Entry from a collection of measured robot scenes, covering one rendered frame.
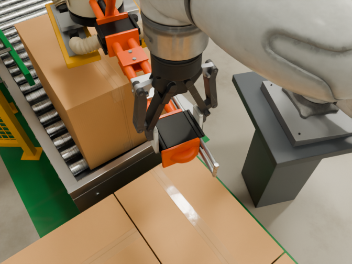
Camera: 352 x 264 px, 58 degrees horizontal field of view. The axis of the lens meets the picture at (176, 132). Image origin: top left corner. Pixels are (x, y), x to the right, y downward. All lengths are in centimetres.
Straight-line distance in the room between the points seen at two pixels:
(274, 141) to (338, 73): 105
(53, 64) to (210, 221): 87
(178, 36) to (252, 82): 112
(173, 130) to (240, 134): 168
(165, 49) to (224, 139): 181
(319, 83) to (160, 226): 110
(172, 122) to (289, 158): 75
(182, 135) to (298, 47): 36
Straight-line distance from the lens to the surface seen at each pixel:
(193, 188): 136
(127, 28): 83
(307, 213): 205
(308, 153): 131
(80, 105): 115
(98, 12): 91
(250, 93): 144
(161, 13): 38
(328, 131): 137
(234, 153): 214
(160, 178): 138
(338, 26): 25
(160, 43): 41
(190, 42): 40
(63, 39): 105
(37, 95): 184
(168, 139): 57
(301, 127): 133
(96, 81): 120
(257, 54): 27
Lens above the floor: 176
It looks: 53 degrees down
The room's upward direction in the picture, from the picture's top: straight up
